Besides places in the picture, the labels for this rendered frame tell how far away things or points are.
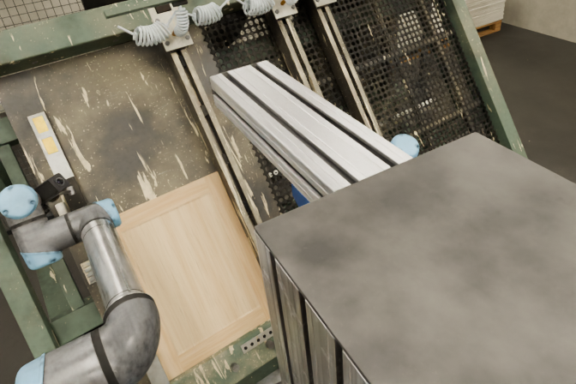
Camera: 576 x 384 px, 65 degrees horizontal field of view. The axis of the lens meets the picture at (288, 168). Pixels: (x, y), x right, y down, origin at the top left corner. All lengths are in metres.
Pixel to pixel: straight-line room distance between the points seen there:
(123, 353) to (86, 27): 1.08
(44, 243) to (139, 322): 0.37
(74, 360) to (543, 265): 0.70
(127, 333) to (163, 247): 0.78
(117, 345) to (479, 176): 0.63
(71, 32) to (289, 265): 1.37
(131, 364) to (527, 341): 0.66
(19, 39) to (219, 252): 0.92
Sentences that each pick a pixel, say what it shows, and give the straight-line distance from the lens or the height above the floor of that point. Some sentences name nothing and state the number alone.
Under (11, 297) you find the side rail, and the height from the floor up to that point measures 1.29.
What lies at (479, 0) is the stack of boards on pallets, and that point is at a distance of 6.54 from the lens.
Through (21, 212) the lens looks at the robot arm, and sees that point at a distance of 1.14.
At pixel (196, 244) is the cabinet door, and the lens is 1.63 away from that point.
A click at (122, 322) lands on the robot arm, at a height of 1.64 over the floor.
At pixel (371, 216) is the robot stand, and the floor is 2.03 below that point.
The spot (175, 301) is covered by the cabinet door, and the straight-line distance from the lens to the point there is 1.64.
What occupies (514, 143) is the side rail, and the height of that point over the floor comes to 1.00.
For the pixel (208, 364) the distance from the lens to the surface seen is 1.67.
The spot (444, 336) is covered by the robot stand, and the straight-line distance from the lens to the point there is 0.31.
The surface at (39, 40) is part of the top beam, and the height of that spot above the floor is 1.87.
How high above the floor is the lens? 2.28
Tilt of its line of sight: 35 degrees down
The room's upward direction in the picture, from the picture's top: 6 degrees counter-clockwise
